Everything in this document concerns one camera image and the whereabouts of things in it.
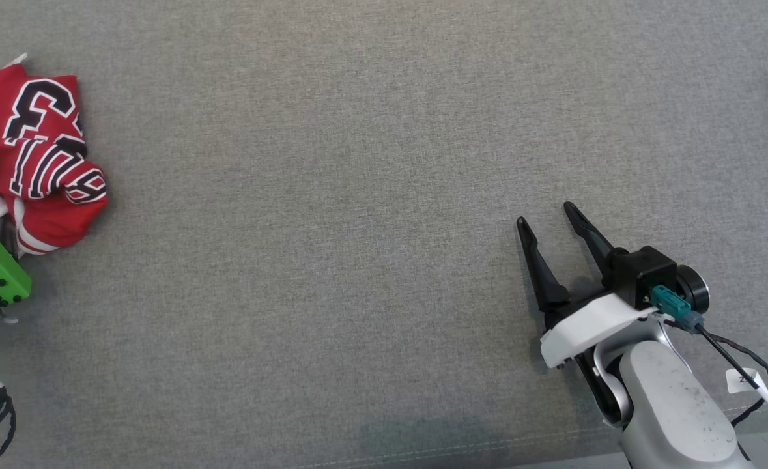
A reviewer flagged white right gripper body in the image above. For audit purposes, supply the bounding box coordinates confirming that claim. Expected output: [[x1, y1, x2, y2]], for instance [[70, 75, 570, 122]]
[[540, 281, 658, 370]]

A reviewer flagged white cable label tag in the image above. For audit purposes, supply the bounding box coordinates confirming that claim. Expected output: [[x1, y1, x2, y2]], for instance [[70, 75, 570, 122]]
[[726, 368, 765, 395]]

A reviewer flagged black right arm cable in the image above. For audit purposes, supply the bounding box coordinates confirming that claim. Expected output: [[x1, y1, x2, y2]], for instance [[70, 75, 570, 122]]
[[664, 319, 768, 469]]

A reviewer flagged red white jersey t-shirt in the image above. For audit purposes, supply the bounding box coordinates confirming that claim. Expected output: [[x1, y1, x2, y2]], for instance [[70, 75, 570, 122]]
[[0, 53, 109, 258]]

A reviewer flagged teal right camera connector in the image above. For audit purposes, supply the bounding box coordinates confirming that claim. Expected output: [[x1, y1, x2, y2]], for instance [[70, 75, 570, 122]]
[[649, 285, 705, 333]]

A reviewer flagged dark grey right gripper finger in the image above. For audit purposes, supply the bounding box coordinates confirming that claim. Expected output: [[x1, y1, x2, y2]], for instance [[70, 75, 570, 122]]
[[563, 202, 616, 281], [516, 217, 571, 312]]

